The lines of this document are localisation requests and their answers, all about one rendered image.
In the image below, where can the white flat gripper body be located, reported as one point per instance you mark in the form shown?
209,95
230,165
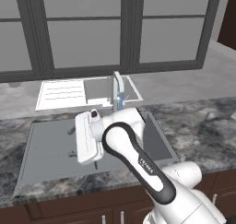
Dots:
87,138

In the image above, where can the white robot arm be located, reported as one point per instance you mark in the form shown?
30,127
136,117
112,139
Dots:
172,184

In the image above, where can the grey sink basin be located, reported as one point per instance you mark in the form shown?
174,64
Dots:
52,150

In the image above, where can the white sink with drainboard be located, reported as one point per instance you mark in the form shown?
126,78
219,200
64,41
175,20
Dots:
61,94

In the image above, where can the grey sink faucet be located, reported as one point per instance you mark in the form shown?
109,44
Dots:
117,89

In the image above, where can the dark brown cupboard door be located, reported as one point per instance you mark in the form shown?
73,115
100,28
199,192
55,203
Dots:
226,190
135,212
67,217

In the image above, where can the dark framed window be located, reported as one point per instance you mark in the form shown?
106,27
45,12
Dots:
89,34

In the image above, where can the dark brown wall cupboard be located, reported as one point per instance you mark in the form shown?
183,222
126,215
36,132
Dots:
229,18

